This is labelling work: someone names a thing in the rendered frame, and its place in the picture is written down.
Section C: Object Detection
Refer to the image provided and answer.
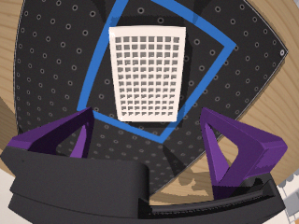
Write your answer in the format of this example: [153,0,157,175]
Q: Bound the dark grey perforated base plate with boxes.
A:
[13,0,289,197]

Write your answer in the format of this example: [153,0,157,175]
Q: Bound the blue tape outline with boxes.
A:
[77,0,236,144]

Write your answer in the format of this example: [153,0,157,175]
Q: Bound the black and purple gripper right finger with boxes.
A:
[200,107,288,200]

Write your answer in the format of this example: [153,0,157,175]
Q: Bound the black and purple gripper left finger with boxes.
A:
[7,107,94,159]

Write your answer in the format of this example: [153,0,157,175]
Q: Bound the white well plate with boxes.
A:
[109,25,186,121]

